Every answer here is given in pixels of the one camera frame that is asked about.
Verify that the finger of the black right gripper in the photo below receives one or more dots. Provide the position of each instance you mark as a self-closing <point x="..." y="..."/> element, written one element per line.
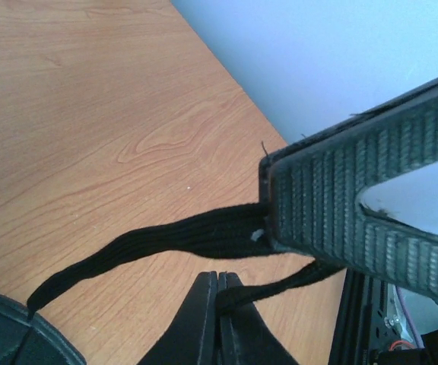
<point x="313" y="189"/>

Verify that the black canvas sneaker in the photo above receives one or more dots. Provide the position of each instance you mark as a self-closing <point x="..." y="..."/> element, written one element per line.
<point x="32" y="341"/>

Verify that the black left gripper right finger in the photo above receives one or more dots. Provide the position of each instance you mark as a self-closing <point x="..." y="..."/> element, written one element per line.
<point x="244" y="338"/>

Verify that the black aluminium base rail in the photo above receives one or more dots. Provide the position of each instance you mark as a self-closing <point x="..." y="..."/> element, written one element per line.
<point x="368" y="328"/>

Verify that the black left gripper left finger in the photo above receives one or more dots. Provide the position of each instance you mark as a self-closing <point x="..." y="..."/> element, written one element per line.
<point x="190" y="336"/>

